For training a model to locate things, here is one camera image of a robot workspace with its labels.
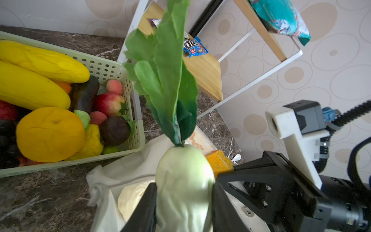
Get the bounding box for yellow mango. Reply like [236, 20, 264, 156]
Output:
[1, 61, 71, 110]
[1, 40, 90, 83]

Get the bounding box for dark eggplant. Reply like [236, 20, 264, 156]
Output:
[69, 75, 100, 130]

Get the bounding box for white grocery bag yellow handles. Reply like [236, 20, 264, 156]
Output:
[87, 127, 269, 232]

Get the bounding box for small red peach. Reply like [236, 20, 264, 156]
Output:
[106, 79, 123, 95]

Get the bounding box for wooden shelf white frame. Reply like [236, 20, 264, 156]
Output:
[117, 0, 303, 119]

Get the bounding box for wrinkled yellow orange fruit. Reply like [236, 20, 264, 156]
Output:
[16, 107, 85, 163]

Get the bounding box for black grapes bunch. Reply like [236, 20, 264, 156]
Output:
[1, 119, 21, 169]

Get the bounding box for yellow mango back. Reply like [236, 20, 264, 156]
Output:
[1, 40, 90, 83]

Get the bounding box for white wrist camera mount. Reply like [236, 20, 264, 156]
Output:
[265, 100, 330, 189]

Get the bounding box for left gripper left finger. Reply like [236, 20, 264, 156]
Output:
[121, 182, 157, 232]

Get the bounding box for yellow mango front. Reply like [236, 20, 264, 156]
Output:
[1, 61, 71, 110]

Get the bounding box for teal snack bag front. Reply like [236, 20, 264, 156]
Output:
[249, 0, 311, 46]

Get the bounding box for green plastic fruit basket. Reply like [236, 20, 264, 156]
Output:
[0, 30, 146, 179]

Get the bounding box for white radish with leaves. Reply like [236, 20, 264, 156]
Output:
[124, 1, 214, 232]

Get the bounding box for blue oreo packet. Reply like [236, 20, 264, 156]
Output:
[183, 37, 209, 58]

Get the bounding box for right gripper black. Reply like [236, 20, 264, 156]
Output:
[216, 151, 371, 232]

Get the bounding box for red apple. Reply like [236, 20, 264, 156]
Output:
[93, 92, 127, 117]

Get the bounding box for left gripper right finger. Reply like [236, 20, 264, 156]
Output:
[212, 182, 249, 232]

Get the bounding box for dark brown passion fruit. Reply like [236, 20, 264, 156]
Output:
[99, 116, 131, 147]

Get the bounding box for pink dragon fruit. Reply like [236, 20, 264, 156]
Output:
[0, 101, 19, 121]

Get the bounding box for yellow lemon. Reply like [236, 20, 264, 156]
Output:
[65, 124, 104, 161]

